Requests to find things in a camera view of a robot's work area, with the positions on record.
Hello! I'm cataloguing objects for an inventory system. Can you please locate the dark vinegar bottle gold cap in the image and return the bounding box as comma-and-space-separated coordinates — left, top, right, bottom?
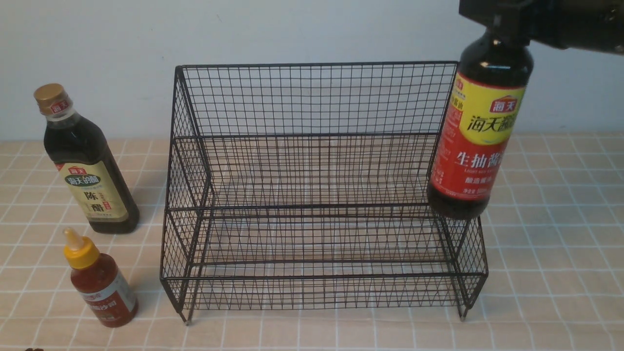
34, 83, 140, 234

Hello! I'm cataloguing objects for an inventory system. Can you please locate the black wire mesh shelf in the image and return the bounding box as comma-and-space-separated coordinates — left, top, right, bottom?
160, 61, 488, 324

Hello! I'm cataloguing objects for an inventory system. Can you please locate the red chili sauce squeeze bottle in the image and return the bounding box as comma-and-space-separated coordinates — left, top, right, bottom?
64, 227, 139, 328

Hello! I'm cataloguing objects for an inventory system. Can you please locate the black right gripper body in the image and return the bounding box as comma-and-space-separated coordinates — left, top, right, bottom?
459, 0, 624, 55

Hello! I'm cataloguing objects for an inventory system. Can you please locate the checkered beige tablecloth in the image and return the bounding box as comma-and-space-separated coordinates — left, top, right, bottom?
0, 133, 624, 351

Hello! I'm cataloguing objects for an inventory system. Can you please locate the soy sauce bottle red label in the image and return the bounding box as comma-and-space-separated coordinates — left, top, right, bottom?
427, 29, 533, 220

